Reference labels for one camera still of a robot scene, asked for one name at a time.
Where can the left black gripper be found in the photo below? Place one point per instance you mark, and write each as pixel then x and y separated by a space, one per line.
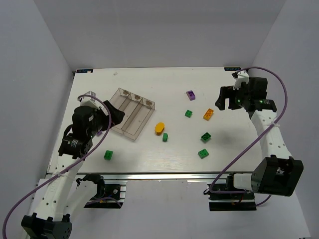
pixel 105 117

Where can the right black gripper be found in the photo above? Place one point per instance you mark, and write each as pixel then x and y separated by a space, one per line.
pixel 231 97

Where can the orange rectangular lego brick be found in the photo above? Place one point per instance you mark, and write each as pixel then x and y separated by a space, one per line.
pixel 208 114

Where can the purple lego brick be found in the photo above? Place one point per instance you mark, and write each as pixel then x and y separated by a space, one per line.
pixel 191 95

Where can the small green lego brick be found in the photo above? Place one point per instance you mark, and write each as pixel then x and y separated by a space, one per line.
pixel 188 113

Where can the yellow rounded lego brick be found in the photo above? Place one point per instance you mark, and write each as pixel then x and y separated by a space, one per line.
pixel 159 128

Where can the dark green lego brick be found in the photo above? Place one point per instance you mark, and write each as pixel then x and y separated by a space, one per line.
pixel 205 137

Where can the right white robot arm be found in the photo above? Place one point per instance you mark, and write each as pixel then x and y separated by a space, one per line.
pixel 278 173

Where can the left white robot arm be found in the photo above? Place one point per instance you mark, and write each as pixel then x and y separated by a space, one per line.
pixel 65 193

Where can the clear three-compartment tray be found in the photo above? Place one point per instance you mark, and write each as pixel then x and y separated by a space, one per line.
pixel 137 109

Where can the right blue label sticker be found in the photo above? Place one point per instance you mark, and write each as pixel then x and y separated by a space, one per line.
pixel 232 68

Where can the blue label sticker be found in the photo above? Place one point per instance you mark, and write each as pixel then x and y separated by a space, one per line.
pixel 232 68
pixel 84 71

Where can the left blue label sticker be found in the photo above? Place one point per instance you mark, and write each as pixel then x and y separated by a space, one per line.
pixel 84 71

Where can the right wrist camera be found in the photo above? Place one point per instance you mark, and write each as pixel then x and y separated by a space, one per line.
pixel 241 76

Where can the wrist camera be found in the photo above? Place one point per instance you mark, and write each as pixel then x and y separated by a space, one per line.
pixel 89 100
pixel 241 76

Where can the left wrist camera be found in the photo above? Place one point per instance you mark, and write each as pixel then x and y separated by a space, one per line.
pixel 89 100

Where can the aluminium table rail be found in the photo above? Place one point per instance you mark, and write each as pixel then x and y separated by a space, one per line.
pixel 160 176

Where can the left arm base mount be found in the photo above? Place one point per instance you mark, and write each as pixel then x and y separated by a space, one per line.
pixel 108 196

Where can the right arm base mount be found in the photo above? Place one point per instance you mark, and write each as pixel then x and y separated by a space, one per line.
pixel 234 200

